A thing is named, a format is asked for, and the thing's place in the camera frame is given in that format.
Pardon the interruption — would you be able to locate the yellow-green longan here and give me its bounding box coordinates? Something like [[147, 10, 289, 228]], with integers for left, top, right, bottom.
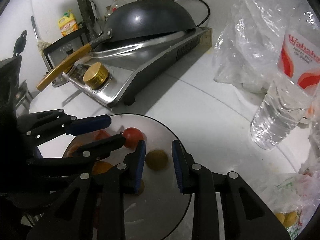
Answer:
[[283, 211, 298, 228], [138, 179, 145, 196], [274, 212, 285, 224], [145, 150, 169, 171]]

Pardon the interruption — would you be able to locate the printed plastic fruit bag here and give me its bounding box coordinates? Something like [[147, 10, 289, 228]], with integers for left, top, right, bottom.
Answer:
[[257, 119, 320, 240]]

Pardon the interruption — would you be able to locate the white plate black rim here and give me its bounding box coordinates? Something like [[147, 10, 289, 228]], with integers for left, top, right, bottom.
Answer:
[[62, 113, 193, 240]]

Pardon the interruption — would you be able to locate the steel induction cooker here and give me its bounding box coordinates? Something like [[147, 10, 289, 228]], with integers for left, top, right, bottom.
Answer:
[[63, 28, 209, 107]]

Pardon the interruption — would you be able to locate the yellow detergent bottle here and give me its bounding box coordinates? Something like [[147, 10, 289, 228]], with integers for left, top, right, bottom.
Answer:
[[57, 10, 79, 36]]

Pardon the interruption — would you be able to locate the clear water bottle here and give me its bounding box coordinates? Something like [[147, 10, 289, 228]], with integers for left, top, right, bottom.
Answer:
[[250, 15, 320, 151]]

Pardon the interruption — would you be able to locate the oil bottle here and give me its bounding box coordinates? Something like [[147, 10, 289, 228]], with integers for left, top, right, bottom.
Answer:
[[103, 5, 114, 22]]

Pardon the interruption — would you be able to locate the black wok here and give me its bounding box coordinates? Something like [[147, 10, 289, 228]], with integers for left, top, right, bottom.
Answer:
[[36, 0, 196, 92]]

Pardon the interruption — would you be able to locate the red-cap sauce bottle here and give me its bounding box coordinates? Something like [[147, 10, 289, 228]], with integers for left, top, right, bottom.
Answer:
[[110, 0, 127, 13]]

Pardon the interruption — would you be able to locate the crumpled clear plastic bag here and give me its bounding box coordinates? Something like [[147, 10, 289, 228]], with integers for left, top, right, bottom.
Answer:
[[213, 0, 306, 93]]

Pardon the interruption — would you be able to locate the black wire rack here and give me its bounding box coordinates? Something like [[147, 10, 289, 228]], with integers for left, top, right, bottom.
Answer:
[[43, 22, 89, 71]]

